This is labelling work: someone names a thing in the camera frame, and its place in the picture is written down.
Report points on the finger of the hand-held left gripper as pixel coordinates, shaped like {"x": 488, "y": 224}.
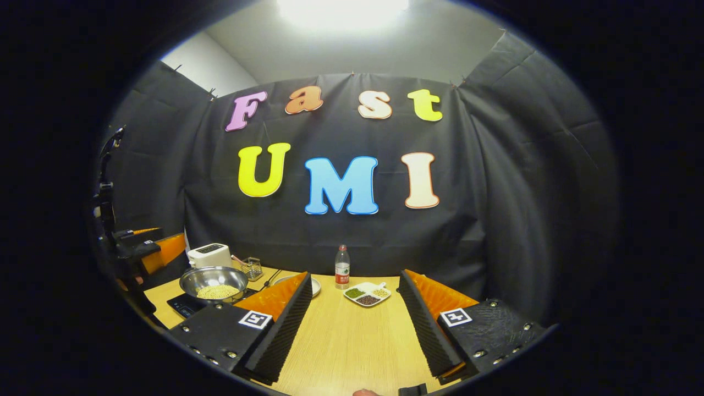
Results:
{"x": 165, "y": 250}
{"x": 137, "y": 232}

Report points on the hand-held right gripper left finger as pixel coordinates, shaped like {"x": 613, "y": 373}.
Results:
{"x": 283, "y": 335}

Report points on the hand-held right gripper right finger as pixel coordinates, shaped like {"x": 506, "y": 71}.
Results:
{"x": 421, "y": 333}

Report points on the black induction cooktop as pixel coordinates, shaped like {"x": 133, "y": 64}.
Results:
{"x": 184, "y": 305}

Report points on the heap of soybeans in pot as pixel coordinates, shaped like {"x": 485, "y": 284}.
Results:
{"x": 218, "y": 292}

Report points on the white toaster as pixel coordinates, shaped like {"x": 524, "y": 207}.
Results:
{"x": 209, "y": 257}

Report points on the small heap of yellow beans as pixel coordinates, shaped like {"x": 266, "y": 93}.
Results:
{"x": 380, "y": 292}

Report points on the white round plate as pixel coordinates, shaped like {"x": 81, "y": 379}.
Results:
{"x": 315, "y": 286}

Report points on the heap of dark red beans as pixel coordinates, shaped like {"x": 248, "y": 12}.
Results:
{"x": 367, "y": 300}

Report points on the white divided dish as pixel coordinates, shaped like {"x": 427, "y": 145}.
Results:
{"x": 367, "y": 287}

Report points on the pink stick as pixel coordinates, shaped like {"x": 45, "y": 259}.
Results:
{"x": 237, "y": 259}

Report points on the heap of green mung beans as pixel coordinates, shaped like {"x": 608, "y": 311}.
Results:
{"x": 355, "y": 293}

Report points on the clear water bottle red label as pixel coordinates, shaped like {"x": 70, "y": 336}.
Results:
{"x": 342, "y": 272}

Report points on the large ceiling light panel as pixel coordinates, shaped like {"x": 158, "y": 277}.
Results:
{"x": 341, "y": 12}

